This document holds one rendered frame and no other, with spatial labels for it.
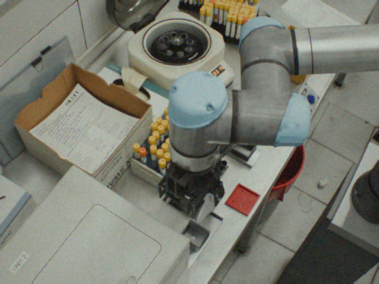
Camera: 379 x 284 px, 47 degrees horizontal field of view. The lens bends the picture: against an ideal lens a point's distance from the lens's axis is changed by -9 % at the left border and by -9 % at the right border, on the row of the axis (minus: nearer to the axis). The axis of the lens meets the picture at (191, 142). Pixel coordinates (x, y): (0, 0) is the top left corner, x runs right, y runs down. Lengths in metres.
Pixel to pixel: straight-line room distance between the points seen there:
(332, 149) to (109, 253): 1.77
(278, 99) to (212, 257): 0.58
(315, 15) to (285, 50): 0.99
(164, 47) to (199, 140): 0.74
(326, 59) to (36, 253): 0.59
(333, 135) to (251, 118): 1.88
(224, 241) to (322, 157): 1.31
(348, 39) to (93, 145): 0.74
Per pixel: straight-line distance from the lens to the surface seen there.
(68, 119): 1.27
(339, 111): 2.59
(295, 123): 0.62
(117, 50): 1.50
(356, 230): 1.18
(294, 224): 2.16
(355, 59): 0.71
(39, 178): 1.26
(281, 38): 0.70
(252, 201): 1.19
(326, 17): 1.69
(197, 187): 0.76
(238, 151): 1.22
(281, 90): 0.64
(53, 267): 0.83
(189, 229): 1.10
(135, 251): 0.81
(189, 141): 0.63
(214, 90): 0.60
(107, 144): 1.20
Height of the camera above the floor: 1.94
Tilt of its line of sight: 57 degrees down
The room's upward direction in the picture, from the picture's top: 3 degrees clockwise
